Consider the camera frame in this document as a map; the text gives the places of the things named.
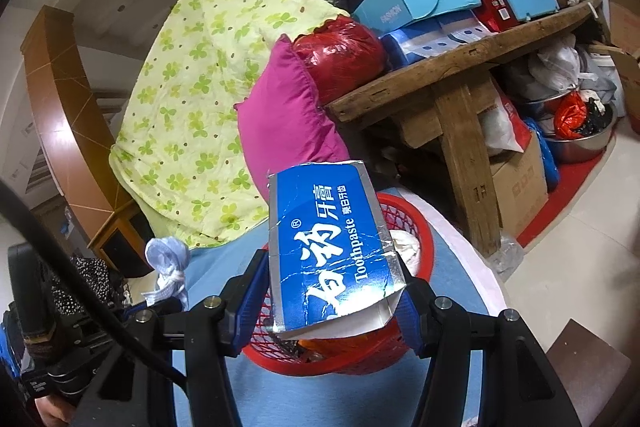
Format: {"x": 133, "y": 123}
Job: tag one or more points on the blue white dotted package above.
{"x": 430, "y": 42}

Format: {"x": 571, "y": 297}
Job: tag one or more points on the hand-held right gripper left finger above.
{"x": 252, "y": 302}

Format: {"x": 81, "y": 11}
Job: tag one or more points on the flat cardboard pieces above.
{"x": 625, "y": 17}

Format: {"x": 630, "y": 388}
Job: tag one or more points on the blue plastic bag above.
{"x": 547, "y": 162}

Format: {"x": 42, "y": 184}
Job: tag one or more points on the red floor mat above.
{"x": 560, "y": 202}

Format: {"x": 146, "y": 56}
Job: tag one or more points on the white crumpled paper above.
{"x": 406, "y": 249}

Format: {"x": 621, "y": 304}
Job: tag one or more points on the steel basin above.
{"x": 580, "y": 149}

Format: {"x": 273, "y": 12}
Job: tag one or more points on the clear plastic bag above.
{"x": 505, "y": 254}

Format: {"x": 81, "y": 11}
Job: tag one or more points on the black plastic bag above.
{"x": 597, "y": 119}

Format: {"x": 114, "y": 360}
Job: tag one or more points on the orange red plastic bag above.
{"x": 570, "y": 114}

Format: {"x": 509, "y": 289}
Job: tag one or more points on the brown wooden cabinet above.
{"x": 55, "y": 107}

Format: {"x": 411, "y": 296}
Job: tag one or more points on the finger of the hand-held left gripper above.
{"x": 167, "y": 305}

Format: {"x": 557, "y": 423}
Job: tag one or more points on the blue toothpaste box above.
{"x": 325, "y": 247}

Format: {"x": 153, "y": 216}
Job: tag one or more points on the white red plastic bag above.
{"x": 495, "y": 127}

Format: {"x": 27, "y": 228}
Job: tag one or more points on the green floral quilt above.
{"x": 200, "y": 82}

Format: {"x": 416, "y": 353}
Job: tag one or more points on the light blue blanket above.
{"x": 310, "y": 402}

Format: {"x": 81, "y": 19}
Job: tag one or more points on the old wooden bench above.
{"x": 450, "y": 72}

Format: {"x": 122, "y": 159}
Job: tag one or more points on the brown wooden board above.
{"x": 590, "y": 372}

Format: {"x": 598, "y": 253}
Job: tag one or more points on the person's left hand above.
{"x": 55, "y": 413}

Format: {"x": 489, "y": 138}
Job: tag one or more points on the brown cardboard box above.
{"x": 520, "y": 187}

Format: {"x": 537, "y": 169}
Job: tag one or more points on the red mesh basket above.
{"x": 325, "y": 364}

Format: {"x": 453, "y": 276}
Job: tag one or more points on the magenta pillow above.
{"x": 290, "y": 117}

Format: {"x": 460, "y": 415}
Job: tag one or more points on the speckled black white garment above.
{"x": 90, "y": 277}

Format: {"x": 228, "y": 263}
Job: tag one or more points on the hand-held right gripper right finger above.
{"x": 411, "y": 324}

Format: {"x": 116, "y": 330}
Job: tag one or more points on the white bed sheet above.
{"x": 475, "y": 252}

